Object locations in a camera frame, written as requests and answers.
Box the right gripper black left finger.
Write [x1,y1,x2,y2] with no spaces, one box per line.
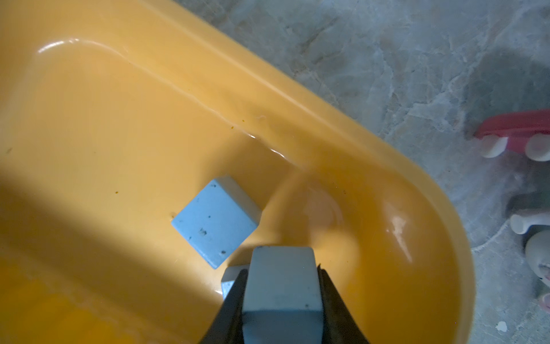
[199,269,249,344]

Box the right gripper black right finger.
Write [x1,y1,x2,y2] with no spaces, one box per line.
[317,265,369,344]

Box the blue long block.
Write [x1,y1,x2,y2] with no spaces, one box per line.
[221,265,249,299]

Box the blue cube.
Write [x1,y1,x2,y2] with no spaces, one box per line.
[171,176,262,269]
[242,246,324,343]

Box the blue cube bottom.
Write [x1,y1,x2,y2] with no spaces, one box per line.
[171,176,262,269]

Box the yellow plastic basket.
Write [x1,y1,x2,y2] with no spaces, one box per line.
[1,1,475,343]

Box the pink white small toy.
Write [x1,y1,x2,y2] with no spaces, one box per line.
[474,108,549,288]

